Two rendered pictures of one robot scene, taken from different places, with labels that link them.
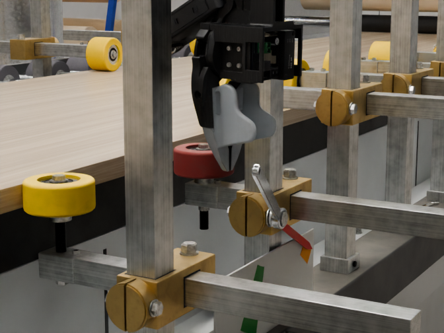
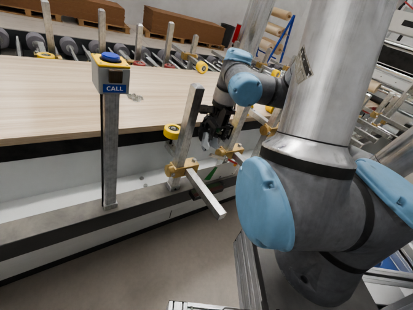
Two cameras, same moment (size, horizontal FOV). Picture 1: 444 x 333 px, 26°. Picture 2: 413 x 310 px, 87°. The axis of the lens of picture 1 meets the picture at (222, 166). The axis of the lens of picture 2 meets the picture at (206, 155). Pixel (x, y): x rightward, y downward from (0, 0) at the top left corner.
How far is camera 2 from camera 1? 0.46 m
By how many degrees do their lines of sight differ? 28
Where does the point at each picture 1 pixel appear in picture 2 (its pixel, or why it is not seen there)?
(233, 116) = (206, 141)
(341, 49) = (274, 115)
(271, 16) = (220, 124)
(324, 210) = (239, 161)
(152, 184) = (180, 148)
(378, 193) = not seen: hidden behind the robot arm
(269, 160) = (229, 144)
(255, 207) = (220, 153)
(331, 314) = (207, 200)
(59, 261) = (168, 146)
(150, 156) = (182, 142)
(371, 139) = not seen: hidden behind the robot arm
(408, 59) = not seen: hidden behind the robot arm
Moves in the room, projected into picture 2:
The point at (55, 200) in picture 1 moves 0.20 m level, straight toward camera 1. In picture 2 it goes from (168, 135) to (144, 160)
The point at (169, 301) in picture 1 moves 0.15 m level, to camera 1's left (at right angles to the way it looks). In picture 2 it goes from (179, 173) to (149, 156)
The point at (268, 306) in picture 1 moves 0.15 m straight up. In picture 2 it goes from (197, 187) to (208, 158)
